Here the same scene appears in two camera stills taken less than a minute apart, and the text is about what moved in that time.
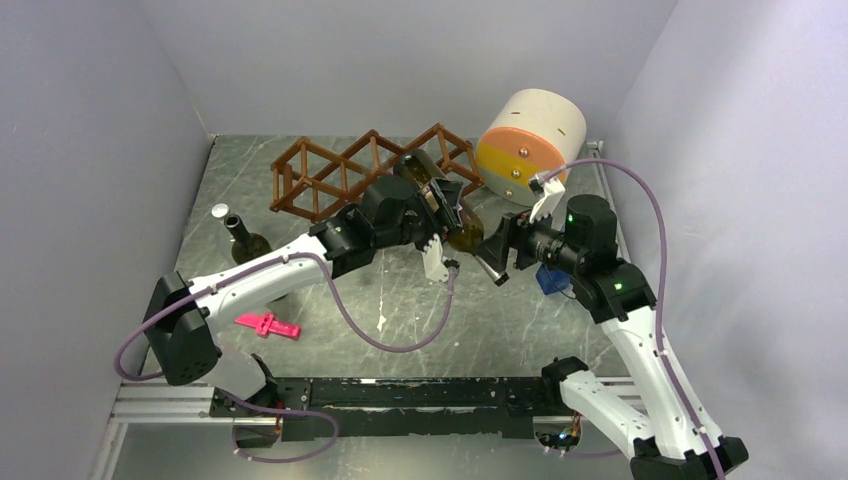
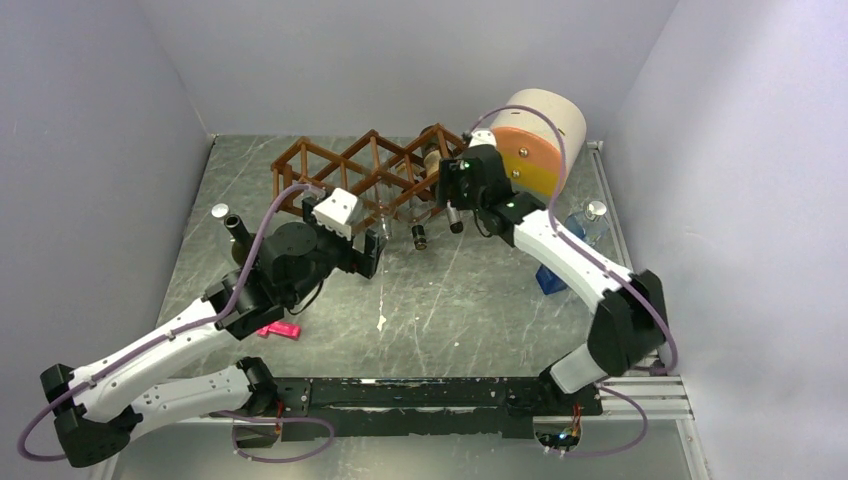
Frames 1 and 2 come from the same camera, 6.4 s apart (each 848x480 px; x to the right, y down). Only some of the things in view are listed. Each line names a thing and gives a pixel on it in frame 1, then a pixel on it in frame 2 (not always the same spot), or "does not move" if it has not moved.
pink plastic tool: x=264 y=323 does not move
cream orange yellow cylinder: x=526 y=135 does not move
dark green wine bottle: x=248 y=246 does not move
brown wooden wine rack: x=309 y=179 does not move
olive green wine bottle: x=469 y=235 → x=431 y=159
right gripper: x=515 y=231 → x=451 y=172
